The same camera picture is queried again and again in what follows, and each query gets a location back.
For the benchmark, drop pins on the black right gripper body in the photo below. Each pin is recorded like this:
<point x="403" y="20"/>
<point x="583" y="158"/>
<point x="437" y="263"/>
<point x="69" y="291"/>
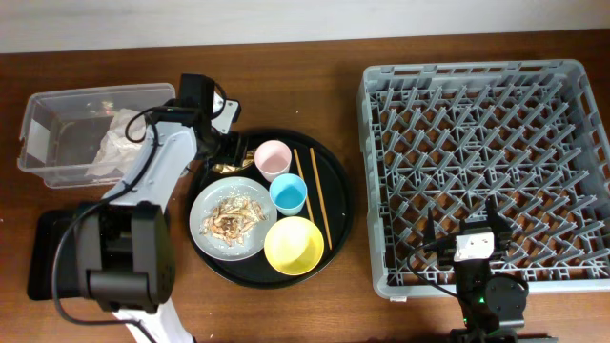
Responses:
<point x="445" y="257"/>

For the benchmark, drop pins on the yellow bowl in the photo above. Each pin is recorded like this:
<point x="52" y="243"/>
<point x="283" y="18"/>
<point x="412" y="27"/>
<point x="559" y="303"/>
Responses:
<point x="294" y="246"/>

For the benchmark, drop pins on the food scraps pile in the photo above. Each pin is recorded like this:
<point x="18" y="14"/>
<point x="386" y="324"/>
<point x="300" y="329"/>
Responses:
<point x="232" y="219"/>

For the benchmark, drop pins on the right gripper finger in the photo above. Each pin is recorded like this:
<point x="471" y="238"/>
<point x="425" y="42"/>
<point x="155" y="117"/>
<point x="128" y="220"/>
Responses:
<point x="430" y="235"/>
<point x="495" y="221"/>

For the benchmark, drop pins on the black rectangular tray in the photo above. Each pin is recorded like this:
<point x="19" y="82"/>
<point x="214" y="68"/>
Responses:
<point x="50" y="228"/>

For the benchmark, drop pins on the white paper napkin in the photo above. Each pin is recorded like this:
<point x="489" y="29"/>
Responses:
<point x="116" y="152"/>

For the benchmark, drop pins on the grey dishwasher rack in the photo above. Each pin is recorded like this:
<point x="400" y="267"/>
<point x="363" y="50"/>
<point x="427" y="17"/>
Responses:
<point x="438" y="140"/>

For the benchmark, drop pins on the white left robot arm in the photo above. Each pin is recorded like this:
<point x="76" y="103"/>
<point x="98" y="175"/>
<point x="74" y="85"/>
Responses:
<point x="123" y="255"/>

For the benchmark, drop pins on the grey plate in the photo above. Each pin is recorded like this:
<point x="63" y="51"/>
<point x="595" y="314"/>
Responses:
<point x="210" y="197"/>

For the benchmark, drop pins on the blue cup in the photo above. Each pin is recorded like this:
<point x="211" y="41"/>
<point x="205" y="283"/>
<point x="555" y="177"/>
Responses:
<point x="287" y="193"/>

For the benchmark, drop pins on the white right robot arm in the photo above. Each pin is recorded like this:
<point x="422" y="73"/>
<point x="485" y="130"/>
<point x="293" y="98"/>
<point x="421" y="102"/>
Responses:
<point x="492" y="304"/>

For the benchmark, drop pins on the gold foil wrapper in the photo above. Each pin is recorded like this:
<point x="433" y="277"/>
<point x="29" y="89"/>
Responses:
<point x="246" y="163"/>

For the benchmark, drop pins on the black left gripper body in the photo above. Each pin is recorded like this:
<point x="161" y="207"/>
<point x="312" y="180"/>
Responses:
<point x="225" y="147"/>

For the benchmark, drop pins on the pink cup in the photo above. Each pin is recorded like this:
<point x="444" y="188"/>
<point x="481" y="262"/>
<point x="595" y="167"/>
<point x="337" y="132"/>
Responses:
<point x="273" y="158"/>

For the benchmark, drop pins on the round black serving tray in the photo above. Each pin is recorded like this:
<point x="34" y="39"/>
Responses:
<point x="255" y="271"/>

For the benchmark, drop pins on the clear plastic waste bin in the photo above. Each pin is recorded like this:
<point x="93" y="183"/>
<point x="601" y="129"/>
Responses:
<point x="62" y="130"/>

